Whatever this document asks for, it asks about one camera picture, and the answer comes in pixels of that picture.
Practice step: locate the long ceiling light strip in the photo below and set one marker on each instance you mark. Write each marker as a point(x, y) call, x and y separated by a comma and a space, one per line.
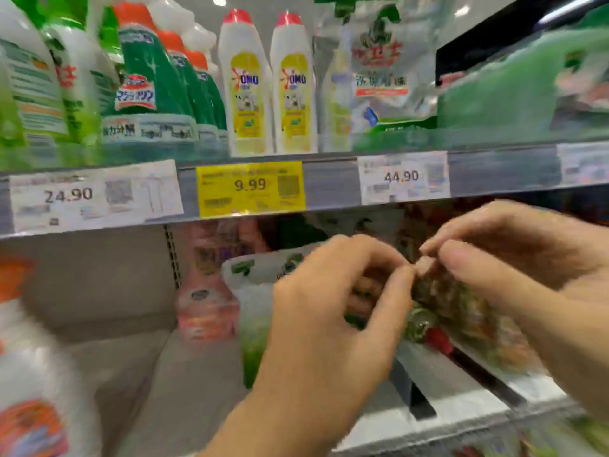
point(571, 6)

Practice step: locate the round ceiling light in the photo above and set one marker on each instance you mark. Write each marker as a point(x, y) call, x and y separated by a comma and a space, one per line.
point(462, 10)
point(220, 0)

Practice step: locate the white price tag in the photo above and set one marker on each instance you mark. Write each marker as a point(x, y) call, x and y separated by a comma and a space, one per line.
point(403, 176)
point(585, 162)
point(90, 197)

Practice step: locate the white orange-trigger spray bottle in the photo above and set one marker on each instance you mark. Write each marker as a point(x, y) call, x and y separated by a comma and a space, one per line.
point(38, 395)

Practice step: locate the yellow price tag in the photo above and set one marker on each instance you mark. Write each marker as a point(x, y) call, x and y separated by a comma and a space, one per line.
point(250, 188)

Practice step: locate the row of green pump bottles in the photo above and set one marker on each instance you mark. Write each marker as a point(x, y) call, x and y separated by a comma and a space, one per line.
point(38, 81)

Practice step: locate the person's right hand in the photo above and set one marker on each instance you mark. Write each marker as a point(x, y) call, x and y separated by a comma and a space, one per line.
point(542, 280)

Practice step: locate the person's left hand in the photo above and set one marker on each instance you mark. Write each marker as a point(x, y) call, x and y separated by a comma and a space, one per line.
point(323, 347)

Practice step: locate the pink twin spray bottle pack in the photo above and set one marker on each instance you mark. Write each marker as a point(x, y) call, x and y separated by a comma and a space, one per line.
point(209, 280)

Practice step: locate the large green white cleaner pouch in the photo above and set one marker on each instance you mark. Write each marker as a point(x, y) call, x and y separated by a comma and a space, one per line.
point(252, 290)
point(395, 62)

